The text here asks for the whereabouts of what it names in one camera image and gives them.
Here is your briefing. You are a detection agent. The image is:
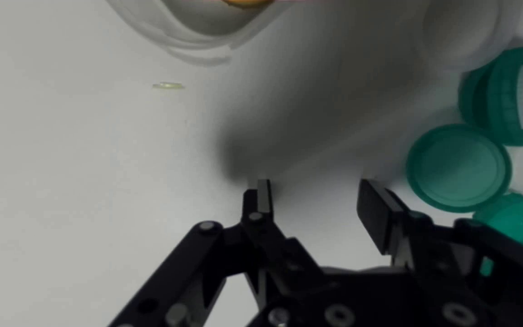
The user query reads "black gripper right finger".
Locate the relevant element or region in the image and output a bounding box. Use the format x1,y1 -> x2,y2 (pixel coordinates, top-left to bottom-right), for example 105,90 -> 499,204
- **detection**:
356,179 -> 523,327

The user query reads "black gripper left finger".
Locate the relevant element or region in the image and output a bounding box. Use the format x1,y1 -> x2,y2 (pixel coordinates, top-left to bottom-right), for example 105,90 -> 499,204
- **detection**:
107,179 -> 327,327

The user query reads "green bottle cap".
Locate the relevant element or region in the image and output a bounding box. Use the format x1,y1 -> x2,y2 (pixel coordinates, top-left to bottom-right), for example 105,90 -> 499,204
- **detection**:
405,124 -> 514,215
470,189 -> 523,278

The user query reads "green cap with white inside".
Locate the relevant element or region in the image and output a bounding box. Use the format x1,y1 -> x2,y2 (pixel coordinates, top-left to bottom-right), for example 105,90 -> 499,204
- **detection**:
458,46 -> 523,149

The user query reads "white bowl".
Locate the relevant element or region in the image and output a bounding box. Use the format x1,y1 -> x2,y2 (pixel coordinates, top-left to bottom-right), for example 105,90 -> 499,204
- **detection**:
103,0 -> 294,64

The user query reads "yellow bottle cap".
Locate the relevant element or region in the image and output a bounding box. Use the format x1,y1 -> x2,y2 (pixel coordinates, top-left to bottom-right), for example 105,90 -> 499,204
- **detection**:
222,0 -> 276,11

